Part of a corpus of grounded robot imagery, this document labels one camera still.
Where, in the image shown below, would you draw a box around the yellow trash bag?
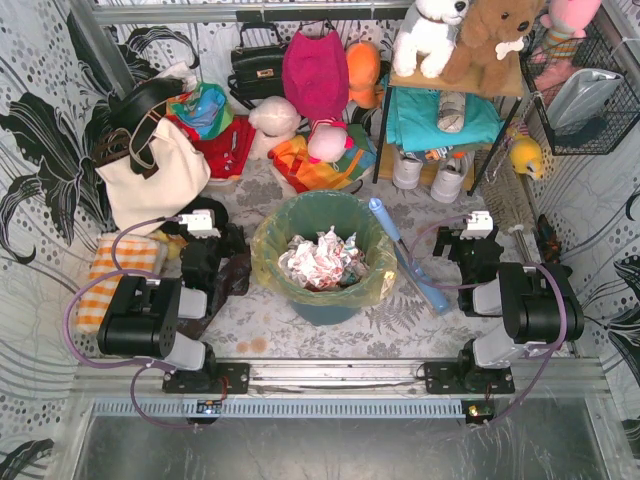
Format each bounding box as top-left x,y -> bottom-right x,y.
251,192 -> 398,309

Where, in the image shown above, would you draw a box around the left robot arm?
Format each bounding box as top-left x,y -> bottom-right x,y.
97,223 -> 251,397

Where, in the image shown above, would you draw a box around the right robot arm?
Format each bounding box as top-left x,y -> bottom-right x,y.
423,227 -> 585,395

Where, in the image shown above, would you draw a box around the cream canvas tote bag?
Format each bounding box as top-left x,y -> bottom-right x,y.
93,119 -> 211,230

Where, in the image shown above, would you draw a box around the crumpled paper trash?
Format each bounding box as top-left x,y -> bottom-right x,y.
278,226 -> 370,292

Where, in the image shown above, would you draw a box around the rainbow striped bag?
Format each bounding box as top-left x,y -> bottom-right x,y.
268,124 -> 376,196

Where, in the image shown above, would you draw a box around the teal trash bin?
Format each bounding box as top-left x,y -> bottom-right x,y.
251,190 -> 397,326

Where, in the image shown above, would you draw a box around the brown floral necktie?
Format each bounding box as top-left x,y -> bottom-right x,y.
177,245 -> 251,340

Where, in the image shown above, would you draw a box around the orange checkered towel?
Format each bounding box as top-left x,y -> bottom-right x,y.
75,233 -> 168,334

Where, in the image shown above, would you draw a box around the red garment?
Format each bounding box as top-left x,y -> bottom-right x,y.
193,116 -> 256,180

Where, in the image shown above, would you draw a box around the yellow plush duck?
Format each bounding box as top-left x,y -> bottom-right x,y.
506,126 -> 543,180

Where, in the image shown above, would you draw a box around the colourful scarf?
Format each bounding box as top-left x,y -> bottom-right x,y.
165,82 -> 234,141

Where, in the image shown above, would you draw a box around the white fluffy plush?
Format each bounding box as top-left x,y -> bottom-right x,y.
248,96 -> 302,160

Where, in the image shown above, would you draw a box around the grey patterned rolled cloth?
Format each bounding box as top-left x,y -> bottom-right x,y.
437,91 -> 466,133

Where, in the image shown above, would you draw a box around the pink white plush doll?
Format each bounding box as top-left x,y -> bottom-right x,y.
307,118 -> 354,164

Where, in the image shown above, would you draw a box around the silver pouch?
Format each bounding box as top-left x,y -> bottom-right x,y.
546,68 -> 624,130

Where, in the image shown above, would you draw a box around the black metal shelf rack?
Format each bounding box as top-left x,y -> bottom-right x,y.
372,64 -> 525,196

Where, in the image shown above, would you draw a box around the brown plush dog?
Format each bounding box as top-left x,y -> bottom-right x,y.
440,0 -> 546,98

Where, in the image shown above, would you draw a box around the black leather handbag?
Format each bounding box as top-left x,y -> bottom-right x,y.
227,22 -> 288,110

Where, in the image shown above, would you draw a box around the white plush dog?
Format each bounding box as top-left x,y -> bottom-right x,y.
392,0 -> 470,78

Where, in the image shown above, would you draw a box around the orange plush toy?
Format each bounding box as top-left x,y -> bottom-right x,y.
346,41 -> 384,109

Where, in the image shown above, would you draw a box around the pink plush toy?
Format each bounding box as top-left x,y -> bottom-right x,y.
531,0 -> 601,92

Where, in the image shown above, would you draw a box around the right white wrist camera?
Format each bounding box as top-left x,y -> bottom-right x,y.
460,211 -> 494,239

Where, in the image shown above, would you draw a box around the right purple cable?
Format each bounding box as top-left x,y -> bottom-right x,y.
408,215 -> 569,426

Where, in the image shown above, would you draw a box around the purple cable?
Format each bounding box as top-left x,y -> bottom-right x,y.
64,215 -> 201,431
408,215 -> 569,426

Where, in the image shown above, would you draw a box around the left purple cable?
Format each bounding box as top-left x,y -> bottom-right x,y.
64,215 -> 201,431

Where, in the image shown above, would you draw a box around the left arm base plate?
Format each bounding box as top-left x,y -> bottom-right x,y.
162,362 -> 250,395

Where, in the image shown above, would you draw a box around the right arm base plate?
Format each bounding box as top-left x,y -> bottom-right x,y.
423,362 -> 515,395

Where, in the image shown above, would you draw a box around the black wire basket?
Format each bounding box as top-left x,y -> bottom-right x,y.
520,22 -> 635,156

